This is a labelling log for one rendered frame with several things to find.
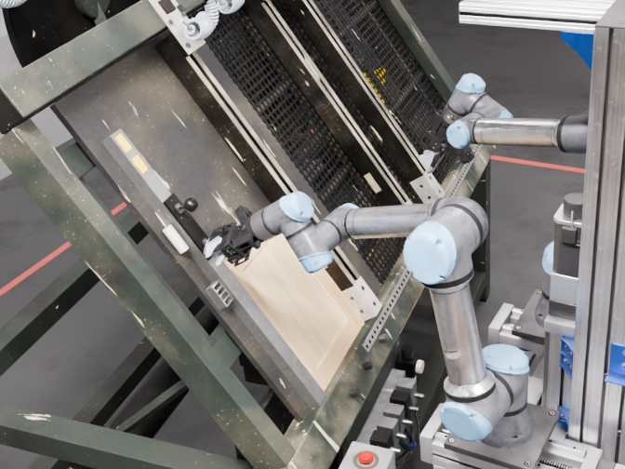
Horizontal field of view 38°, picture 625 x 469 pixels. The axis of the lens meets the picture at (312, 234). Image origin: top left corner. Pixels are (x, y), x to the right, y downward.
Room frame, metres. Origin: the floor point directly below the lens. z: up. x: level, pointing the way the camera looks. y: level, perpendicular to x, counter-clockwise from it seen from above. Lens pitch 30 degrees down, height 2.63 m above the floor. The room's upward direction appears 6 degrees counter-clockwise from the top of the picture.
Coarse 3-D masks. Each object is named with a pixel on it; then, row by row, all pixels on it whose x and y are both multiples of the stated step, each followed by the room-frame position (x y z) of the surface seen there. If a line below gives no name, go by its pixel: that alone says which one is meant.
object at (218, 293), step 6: (216, 282) 2.07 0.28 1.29; (210, 288) 2.05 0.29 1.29; (216, 288) 2.07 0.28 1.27; (222, 288) 2.08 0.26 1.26; (210, 294) 2.05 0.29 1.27; (216, 294) 2.05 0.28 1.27; (222, 294) 2.06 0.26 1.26; (228, 294) 2.07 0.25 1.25; (216, 300) 2.05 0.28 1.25; (222, 300) 2.04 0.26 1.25; (228, 300) 2.07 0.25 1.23; (222, 306) 2.04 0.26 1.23
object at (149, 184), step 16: (112, 144) 2.20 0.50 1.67; (128, 160) 2.18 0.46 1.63; (144, 160) 2.21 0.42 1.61; (128, 176) 2.18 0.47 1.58; (144, 176) 2.17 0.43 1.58; (144, 192) 2.17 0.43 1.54; (160, 192) 2.17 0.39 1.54; (160, 208) 2.15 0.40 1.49; (176, 224) 2.13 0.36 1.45; (192, 256) 2.12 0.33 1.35; (208, 272) 2.10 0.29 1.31; (224, 272) 2.11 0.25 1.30; (240, 288) 2.10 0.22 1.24; (240, 304) 2.06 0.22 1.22; (256, 304) 2.09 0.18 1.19; (256, 320) 2.05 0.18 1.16; (256, 336) 2.05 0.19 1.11; (272, 336) 2.05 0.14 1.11; (272, 352) 2.03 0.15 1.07; (288, 352) 2.04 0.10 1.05; (288, 368) 2.01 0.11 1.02; (304, 368) 2.03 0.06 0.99; (304, 384) 1.99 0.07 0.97; (304, 400) 1.99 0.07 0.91; (320, 400) 1.99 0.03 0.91
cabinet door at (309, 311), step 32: (256, 256) 2.26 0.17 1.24; (288, 256) 2.35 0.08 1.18; (256, 288) 2.17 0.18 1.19; (288, 288) 2.25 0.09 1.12; (320, 288) 2.34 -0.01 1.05; (288, 320) 2.16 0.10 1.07; (320, 320) 2.24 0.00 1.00; (352, 320) 2.33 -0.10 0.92; (320, 352) 2.15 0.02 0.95; (320, 384) 2.05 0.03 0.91
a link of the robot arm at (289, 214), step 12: (300, 192) 1.90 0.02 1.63; (276, 204) 1.89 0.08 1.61; (288, 204) 1.87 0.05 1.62; (300, 204) 1.87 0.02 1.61; (264, 216) 1.90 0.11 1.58; (276, 216) 1.87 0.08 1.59; (288, 216) 1.85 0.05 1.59; (300, 216) 1.85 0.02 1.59; (276, 228) 1.87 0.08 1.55; (288, 228) 1.85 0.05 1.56; (300, 228) 1.85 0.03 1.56
